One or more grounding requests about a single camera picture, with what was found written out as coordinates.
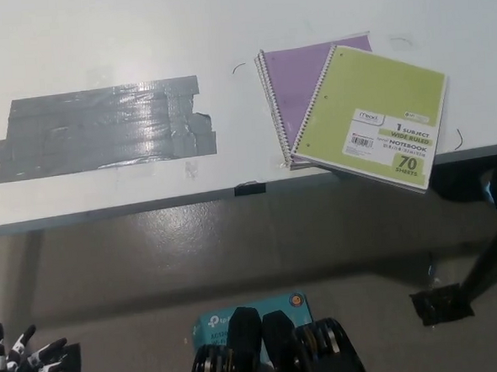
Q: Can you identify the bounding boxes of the robot left hand black white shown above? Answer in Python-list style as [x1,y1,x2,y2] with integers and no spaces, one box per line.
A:
[0,317,71,372]

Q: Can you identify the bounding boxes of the green spiral notebook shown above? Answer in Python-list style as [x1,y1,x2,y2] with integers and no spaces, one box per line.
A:
[283,37,457,201]

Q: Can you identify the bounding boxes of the black robot body blocks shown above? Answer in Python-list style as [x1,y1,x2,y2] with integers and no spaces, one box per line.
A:
[182,299,369,372]

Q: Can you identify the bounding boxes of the teal router box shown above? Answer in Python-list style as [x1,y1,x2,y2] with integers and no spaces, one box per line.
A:
[190,290,318,367]

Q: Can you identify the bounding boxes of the purple spiral notebook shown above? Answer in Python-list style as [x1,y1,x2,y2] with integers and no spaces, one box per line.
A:
[253,34,380,173]

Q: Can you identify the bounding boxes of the grey duct tape patch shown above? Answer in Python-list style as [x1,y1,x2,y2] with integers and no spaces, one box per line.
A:
[0,73,220,184]

